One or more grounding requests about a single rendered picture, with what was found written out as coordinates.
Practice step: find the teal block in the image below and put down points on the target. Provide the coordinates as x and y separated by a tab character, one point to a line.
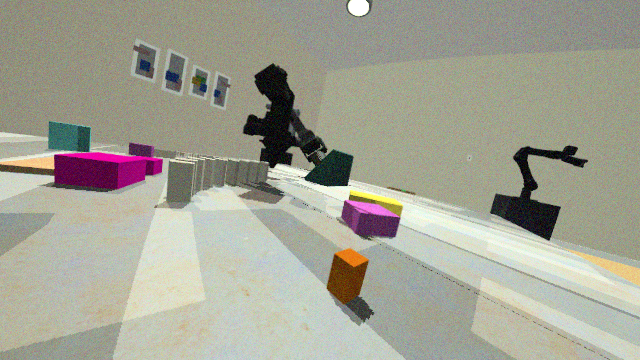
64	136

